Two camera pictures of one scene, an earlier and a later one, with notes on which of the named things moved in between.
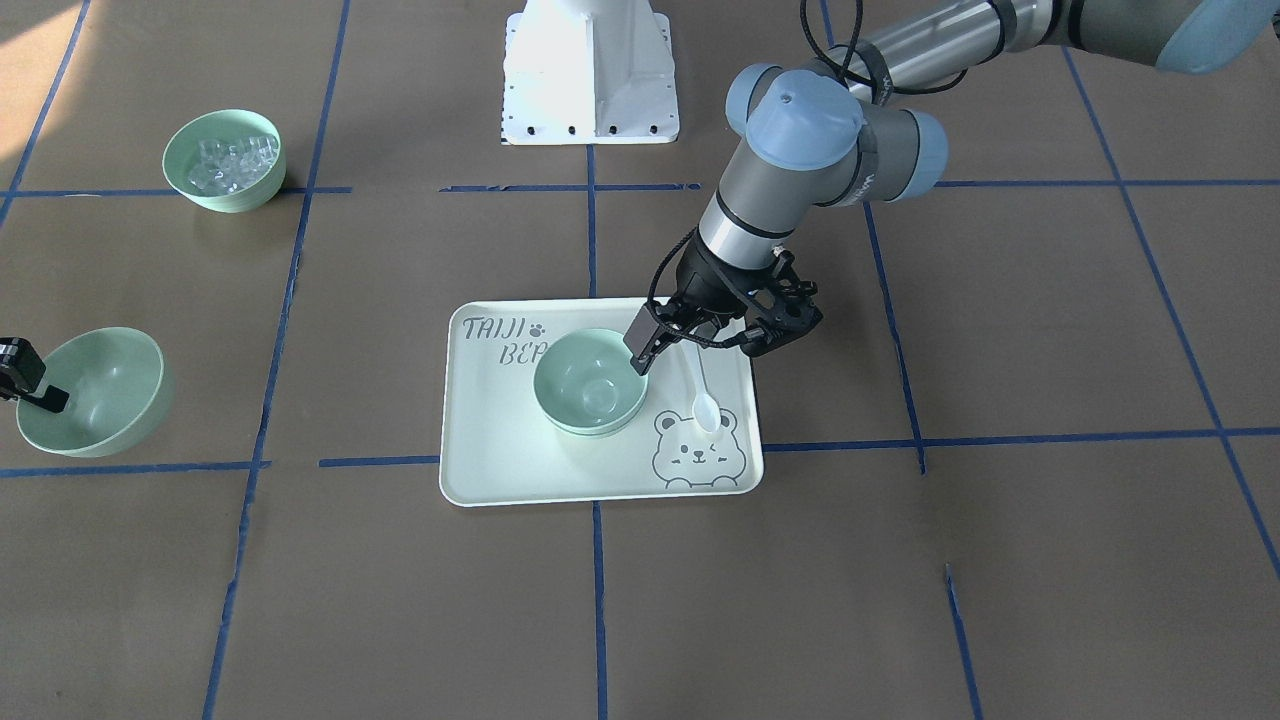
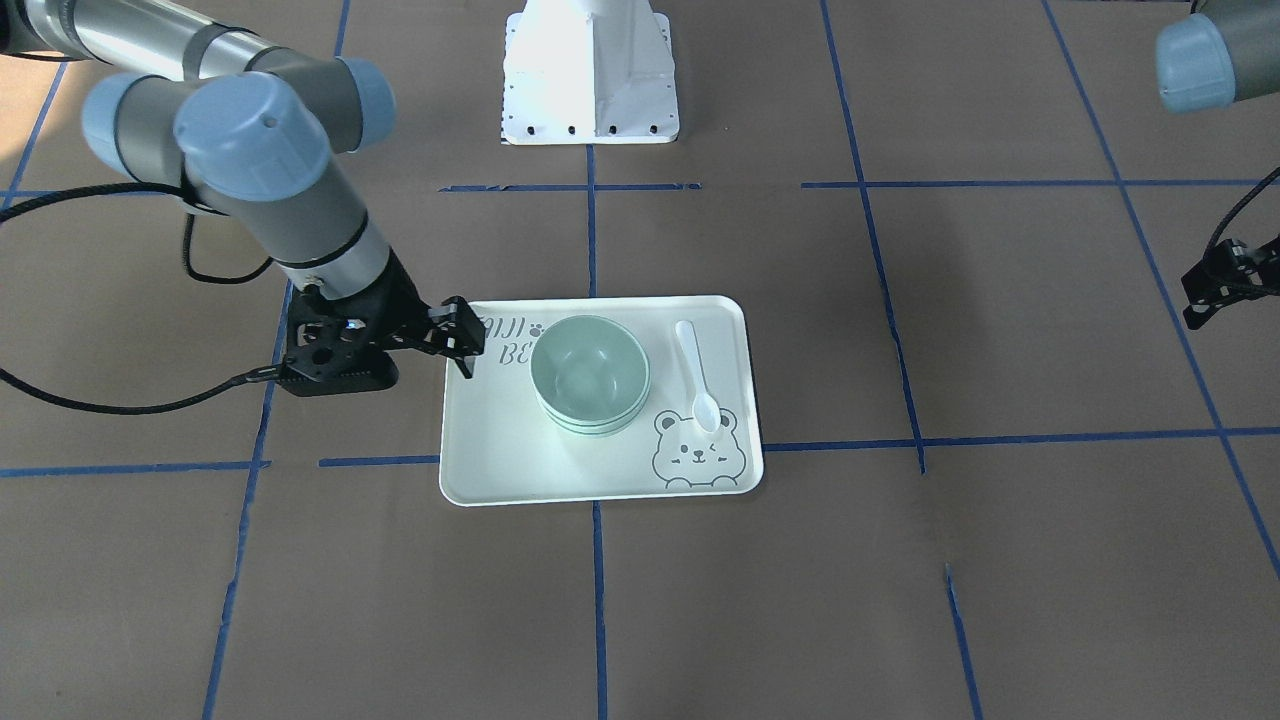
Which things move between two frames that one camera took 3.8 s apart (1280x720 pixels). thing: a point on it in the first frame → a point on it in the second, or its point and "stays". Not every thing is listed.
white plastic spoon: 706,412 stays
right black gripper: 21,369 → 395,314
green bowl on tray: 592,417 stays
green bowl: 585,382 stays
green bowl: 120,386 → 590,374
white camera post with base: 588,72 stays
